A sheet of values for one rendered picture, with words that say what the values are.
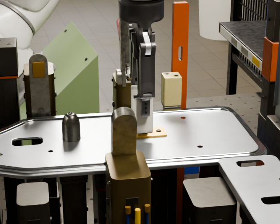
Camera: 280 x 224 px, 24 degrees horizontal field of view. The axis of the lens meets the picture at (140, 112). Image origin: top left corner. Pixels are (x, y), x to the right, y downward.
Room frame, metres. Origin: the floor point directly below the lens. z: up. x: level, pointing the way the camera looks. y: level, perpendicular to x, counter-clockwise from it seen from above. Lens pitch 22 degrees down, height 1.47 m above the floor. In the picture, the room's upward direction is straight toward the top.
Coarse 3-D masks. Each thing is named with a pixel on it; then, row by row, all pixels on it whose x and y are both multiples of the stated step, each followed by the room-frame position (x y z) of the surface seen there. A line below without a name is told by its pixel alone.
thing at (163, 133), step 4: (156, 128) 1.07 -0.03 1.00; (160, 128) 1.07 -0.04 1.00; (152, 132) 1.06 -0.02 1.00; (156, 132) 1.06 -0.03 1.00; (160, 132) 1.06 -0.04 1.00; (164, 132) 1.06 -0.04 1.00; (136, 136) 1.04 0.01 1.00; (140, 136) 1.04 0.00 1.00; (144, 136) 1.04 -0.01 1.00; (148, 136) 1.04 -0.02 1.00; (152, 136) 1.04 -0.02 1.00; (156, 136) 1.04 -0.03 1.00; (160, 136) 1.04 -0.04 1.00
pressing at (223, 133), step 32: (32, 128) 1.08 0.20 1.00; (96, 128) 1.08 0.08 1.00; (192, 128) 1.08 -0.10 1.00; (224, 128) 1.08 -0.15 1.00; (0, 160) 0.95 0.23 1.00; (32, 160) 0.95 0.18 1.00; (64, 160) 0.95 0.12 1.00; (96, 160) 0.95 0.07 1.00; (160, 160) 0.96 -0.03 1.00; (192, 160) 0.96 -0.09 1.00; (256, 160) 0.97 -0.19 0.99
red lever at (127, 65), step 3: (117, 21) 1.31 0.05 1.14; (117, 24) 1.30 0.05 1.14; (117, 27) 1.30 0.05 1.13; (126, 66) 1.21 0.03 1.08; (129, 66) 1.21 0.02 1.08; (126, 69) 1.20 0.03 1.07; (129, 69) 1.20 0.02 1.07; (126, 72) 1.20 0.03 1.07; (129, 72) 1.19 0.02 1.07; (126, 75) 1.19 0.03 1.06; (126, 78) 1.19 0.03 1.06; (129, 78) 1.19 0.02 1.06
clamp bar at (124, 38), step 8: (120, 24) 1.20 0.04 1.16; (128, 24) 1.21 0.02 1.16; (120, 32) 1.20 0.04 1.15; (120, 40) 1.20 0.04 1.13; (128, 40) 1.21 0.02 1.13; (120, 48) 1.20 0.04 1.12; (128, 48) 1.20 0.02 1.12; (120, 56) 1.20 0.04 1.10; (128, 56) 1.20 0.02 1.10; (120, 64) 1.20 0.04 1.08
